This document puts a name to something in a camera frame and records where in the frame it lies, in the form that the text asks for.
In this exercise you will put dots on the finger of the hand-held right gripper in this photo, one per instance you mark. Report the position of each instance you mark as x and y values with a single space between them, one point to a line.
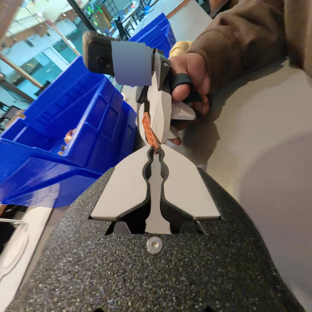
160 114
141 112

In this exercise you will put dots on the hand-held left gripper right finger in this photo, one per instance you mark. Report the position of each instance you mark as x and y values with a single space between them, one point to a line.
187 190

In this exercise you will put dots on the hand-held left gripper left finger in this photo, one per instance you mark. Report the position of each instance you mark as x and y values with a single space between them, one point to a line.
121 190

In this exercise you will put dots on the orange toy brick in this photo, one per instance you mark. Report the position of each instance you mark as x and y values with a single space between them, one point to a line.
149 129

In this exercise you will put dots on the blue plastic bin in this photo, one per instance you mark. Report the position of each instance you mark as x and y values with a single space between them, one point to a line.
36 170
156 36

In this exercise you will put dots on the person's right hand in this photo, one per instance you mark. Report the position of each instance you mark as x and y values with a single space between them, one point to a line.
195 70

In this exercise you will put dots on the tan rounded object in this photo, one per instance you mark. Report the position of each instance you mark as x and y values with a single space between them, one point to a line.
179 48

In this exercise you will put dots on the pile of loose toy bricks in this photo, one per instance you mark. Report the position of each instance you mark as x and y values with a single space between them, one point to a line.
67 139

